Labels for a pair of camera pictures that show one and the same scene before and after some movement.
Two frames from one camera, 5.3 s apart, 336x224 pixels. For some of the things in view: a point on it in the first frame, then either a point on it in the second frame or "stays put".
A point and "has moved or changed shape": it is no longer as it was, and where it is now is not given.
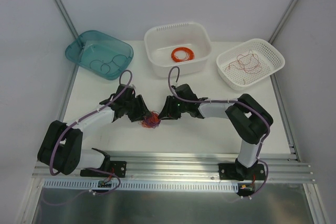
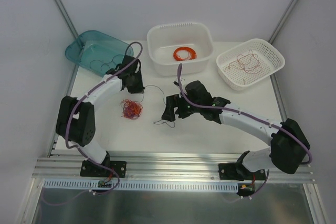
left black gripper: [137, 107] to [135, 83]
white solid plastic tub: [186, 45] stays put
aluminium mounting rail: [278, 167] stays put
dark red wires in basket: [249, 63] stays put
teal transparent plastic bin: [99, 55] stays put
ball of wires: [152, 120] has moved or changed shape
